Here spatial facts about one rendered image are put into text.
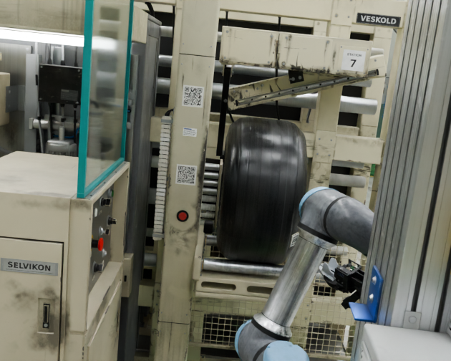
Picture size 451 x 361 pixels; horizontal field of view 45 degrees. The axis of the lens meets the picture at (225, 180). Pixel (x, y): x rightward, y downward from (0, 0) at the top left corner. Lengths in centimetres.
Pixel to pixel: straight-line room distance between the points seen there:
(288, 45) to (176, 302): 111
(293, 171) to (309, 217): 44
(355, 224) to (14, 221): 86
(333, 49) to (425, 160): 141
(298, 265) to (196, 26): 94
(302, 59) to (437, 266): 144
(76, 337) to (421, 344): 93
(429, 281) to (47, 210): 93
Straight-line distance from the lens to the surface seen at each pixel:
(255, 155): 188
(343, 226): 138
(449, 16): 92
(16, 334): 161
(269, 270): 206
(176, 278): 216
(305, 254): 147
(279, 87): 240
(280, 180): 186
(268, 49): 225
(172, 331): 225
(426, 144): 92
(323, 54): 228
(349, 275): 181
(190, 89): 199
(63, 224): 146
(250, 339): 152
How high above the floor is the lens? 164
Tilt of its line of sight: 12 degrees down
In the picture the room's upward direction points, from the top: 6 degrees clockwise
